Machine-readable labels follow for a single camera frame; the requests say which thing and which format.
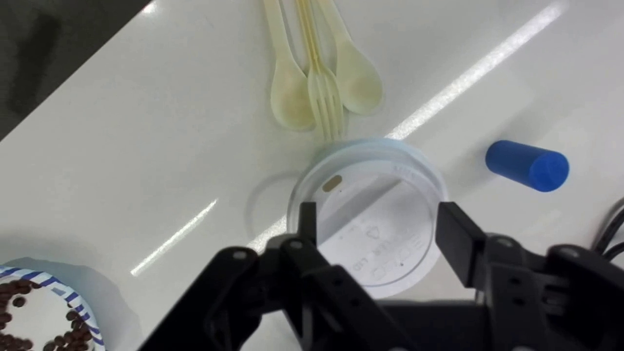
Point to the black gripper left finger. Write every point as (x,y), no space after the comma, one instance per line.
(285,300)

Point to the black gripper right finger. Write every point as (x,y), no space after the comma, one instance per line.
(533,294)

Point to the white plastic cup lid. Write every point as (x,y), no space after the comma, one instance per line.
(377,228)

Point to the blue plastic cylinder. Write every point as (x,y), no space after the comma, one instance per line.
(527,167)

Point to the pale wooden spoon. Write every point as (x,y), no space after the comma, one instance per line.
(289,99)

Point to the pale wooden fork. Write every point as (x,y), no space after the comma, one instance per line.
(322,99)

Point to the wooden stir sticks bag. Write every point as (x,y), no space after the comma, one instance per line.
(357,85)

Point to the blue patterned plate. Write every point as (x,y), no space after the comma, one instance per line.
(39,313)

